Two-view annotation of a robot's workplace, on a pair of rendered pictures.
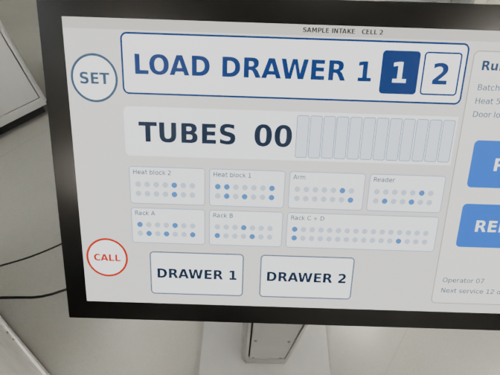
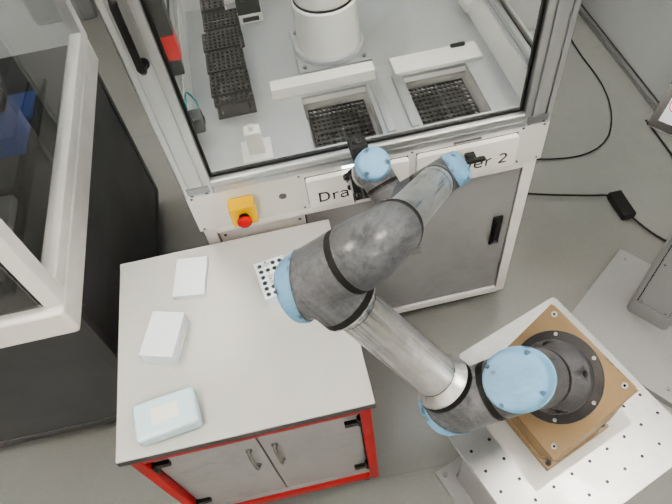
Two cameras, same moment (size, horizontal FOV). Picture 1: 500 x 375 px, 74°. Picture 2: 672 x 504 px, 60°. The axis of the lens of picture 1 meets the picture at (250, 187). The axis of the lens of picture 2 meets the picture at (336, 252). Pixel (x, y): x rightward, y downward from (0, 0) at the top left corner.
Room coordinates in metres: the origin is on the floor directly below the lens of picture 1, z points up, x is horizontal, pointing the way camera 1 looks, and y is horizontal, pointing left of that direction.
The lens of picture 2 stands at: (-1.26, -0.08, 2.09)
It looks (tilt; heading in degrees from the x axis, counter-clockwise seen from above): 54 degrees down; 50
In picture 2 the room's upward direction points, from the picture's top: 9 degrees counter-clockwise
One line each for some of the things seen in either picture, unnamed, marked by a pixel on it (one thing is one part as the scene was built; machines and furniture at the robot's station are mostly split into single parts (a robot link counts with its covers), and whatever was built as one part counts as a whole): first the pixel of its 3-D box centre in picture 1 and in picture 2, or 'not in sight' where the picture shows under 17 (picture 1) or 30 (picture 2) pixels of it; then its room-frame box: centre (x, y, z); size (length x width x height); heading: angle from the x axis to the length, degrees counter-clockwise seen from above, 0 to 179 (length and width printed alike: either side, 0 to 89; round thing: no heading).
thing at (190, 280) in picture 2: not in sight; (190, 277); (-0.96, 0.91, 0.77); 0.13 x 0.09 x 0.02; 46
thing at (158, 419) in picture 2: not in sight; (167, 415); (-1.25, 0.64, 0.78); 0.15 x 0.10 x 0.04; 151
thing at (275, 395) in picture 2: not in sight; (262, 384); (-0.98, 0.71, 0.38); 0.62 x 0.58 x 0.76; 144
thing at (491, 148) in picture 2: not in sight; (466, 159); (-0.22, 0.52, 0.87); 0.29 x 0.02 x 0.11; 144
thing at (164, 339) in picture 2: not in sight; (165, 337); (-1.12, 0.81, 0.79); 0.13 x 0.09 x 0.05; 37
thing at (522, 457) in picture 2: not in sight; (515, 454); (-0.66, 0.00, 0.38); 0.30 x 0.30 x 0.76; 73
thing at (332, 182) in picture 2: not in sight; (358, 182); (-0.47, 0.71, 0.87); 0.29 x 0.02 x 0.11; 144
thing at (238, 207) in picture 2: not in sight; (243, 211); (-0.75, 0.89, 0.88); 0.07 x 0.05 x 0.07; 144
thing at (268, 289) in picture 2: not in sight; (275, 280); (-0.82, 0.71, 0.78); 0.12 x 0.08 x 0.04; 62
